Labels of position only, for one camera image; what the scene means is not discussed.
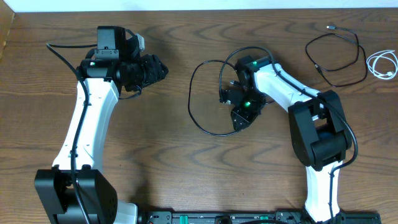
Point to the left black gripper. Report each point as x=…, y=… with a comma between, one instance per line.
x=152, y=63

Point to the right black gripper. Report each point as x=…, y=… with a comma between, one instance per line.
x=244, y=120

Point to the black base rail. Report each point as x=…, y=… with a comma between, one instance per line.
x=281, y=216

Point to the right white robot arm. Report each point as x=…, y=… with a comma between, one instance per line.
x=318, y=128

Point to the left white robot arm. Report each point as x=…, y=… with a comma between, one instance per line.
x=74, y=189

